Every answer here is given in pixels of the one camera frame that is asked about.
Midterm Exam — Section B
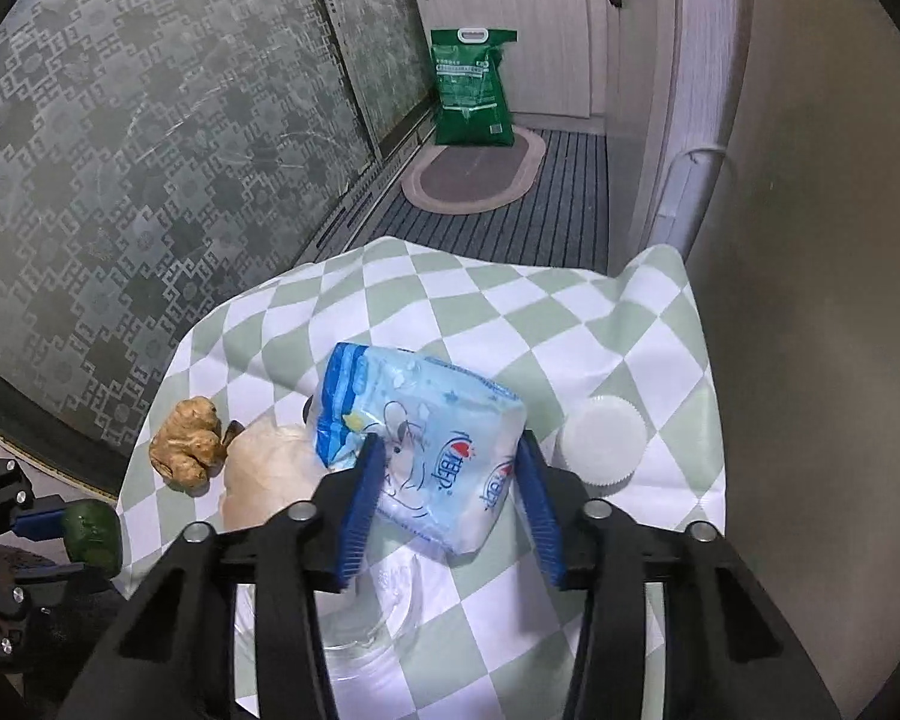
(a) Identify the white tissue paper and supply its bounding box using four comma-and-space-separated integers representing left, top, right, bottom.
221, 424, 332, 535

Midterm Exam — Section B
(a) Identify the green white checkered tablecloth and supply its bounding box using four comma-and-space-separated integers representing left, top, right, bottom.
116, 236, 728, 720

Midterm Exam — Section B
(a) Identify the metal door track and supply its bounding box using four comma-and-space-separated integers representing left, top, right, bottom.
296, 99, 437, 267

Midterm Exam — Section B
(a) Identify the oval grey floor mat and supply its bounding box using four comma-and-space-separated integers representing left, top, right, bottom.
400, 127, 548, 215

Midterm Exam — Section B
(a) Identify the beige refrigerator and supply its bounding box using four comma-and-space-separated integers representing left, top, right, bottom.
682, 0, 900, 698

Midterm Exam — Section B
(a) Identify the green rice bag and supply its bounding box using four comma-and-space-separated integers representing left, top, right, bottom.
429, 26, 518, 147

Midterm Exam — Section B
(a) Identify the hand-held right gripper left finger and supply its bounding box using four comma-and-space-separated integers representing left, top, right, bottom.
56, 431, 388, 720

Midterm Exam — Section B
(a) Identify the blue tissue packet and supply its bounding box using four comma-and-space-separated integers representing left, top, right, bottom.
311, 341, 530, 557

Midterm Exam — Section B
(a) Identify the cabinet with black handles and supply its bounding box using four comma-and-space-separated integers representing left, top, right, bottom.
589, 0, 755, 271

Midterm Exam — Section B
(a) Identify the white ribbed plastic lid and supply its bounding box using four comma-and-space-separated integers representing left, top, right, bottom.
559, 394, 650, 494

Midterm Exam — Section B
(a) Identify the dark green vegetable piece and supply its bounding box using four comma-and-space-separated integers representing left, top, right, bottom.
61, 499, 122, 580

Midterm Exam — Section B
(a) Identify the ginger root piece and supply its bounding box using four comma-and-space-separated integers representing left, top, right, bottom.
148, 399, 226, 496

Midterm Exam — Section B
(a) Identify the clear plastic container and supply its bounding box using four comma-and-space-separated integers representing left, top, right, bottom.
232, 532, 440, 691

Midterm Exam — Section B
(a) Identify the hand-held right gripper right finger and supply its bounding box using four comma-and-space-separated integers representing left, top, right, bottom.
516, 431, 845, 720

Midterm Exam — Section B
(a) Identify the white wood-grain cabinet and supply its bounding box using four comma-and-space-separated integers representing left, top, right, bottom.
407, 0, 595, 121

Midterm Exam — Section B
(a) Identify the frosted patterned glass door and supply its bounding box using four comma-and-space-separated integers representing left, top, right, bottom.
304, 0, 437, 160
0, 0, 382, 500

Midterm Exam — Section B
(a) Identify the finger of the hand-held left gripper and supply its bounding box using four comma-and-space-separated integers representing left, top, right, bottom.
0, 547, 72, 665
0, 457, 68, 541

